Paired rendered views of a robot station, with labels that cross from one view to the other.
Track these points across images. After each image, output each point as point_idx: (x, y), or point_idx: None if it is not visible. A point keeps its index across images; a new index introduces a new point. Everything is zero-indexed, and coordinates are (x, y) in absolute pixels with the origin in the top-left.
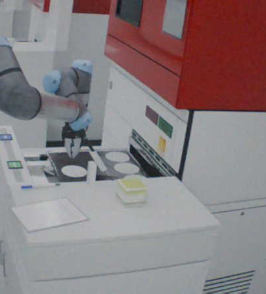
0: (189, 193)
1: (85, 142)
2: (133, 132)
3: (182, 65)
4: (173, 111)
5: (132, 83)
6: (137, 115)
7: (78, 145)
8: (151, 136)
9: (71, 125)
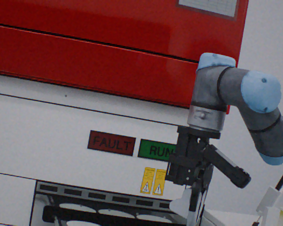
0: (250, 214)
1: None
2: (42, 186)
3: (237, 53)
4: (181, 124)
5: (22, 102)
6: (55, 154)
7: (202, 203)
8: (115, 176)
9: None
